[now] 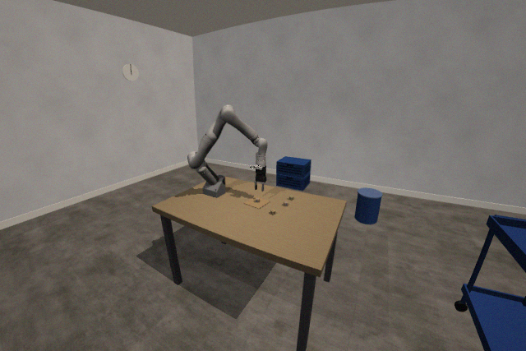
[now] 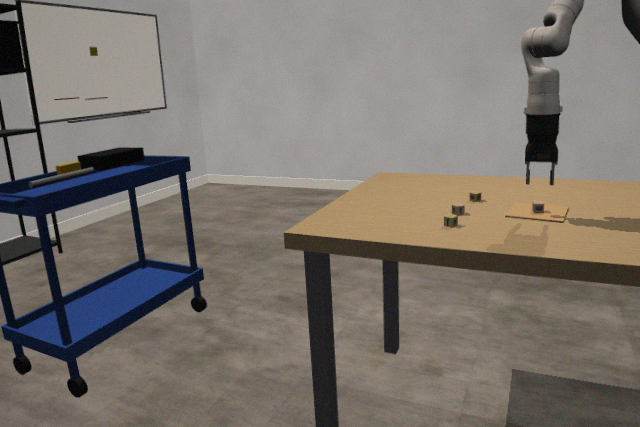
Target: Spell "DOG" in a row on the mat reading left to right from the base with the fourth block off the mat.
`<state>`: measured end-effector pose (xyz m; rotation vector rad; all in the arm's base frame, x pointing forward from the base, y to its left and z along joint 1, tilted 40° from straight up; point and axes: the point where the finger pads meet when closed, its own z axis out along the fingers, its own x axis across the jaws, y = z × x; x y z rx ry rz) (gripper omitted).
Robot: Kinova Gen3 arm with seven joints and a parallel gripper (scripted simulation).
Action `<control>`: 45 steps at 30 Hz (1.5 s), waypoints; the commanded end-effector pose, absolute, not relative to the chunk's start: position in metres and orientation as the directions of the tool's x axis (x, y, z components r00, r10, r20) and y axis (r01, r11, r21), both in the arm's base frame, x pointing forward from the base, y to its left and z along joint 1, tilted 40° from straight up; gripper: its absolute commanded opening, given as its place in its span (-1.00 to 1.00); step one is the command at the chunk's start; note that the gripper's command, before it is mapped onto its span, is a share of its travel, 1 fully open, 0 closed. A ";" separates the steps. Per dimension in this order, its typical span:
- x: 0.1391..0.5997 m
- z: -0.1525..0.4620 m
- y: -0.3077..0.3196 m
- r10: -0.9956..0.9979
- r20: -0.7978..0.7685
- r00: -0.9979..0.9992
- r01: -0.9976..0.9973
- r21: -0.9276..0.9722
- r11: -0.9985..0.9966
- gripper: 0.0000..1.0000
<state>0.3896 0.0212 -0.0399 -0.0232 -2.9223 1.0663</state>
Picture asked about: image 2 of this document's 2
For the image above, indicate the tan square mat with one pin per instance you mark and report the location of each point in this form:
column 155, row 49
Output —
column 551, row 213

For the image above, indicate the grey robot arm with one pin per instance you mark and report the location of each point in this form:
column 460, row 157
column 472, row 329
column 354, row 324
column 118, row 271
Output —
column 553, row 41

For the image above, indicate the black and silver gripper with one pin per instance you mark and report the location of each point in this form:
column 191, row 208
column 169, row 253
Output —
column 542, row 128

